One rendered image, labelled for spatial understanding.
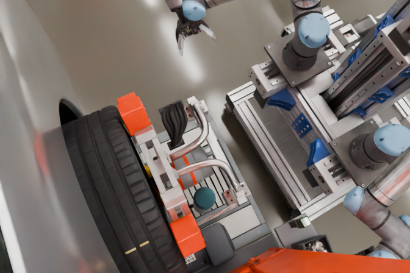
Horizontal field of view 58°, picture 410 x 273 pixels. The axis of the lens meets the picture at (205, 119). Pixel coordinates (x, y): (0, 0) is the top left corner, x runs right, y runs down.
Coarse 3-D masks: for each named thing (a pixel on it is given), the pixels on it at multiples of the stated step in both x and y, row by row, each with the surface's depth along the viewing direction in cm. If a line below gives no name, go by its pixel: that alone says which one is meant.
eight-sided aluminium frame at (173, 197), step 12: (144, 132) 115; (144, 144) 113; (156, 144) 114; (144, 156) 112; (168, 168) 111; (156, 180) 110; (168, 192) 109; (180, 192) 109; (168, 204) 109; (180, 204) 157
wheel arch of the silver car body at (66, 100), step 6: (60, 96) 118; (66, 96) 129; (60, 102) 130; (66, 102) 133; (72, 102) 138; (60, 108) 137; (66, 108) 140; (72, 108) 142; (78, 108) 146; (60, 114) 142; (66, 114) 144; (72, 114) 147; (78, 114) 148; (60, 120) 147; (66, 120) 148; (72, 120) 150
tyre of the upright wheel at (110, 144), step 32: (64, 128) 123; (96, 128) 114; (96, 160) 106; (128, 160) 106; (96, 192) 103; (128, 192) 104; (96, 224) 101; (128, 224) 103; (160, 224) 105; (128, 256) 104; (160, 256) 109
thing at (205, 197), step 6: (198, 192) 147; (204, 192) 147; (210, 192) 147; (198, 198) 146; (204, 198) 147; (210, 198) 147; (192, 204) 170; (198, 204) 146; (204, 204) 146; (210, 204) 146; (198, 210) 161; (204, 210) 152
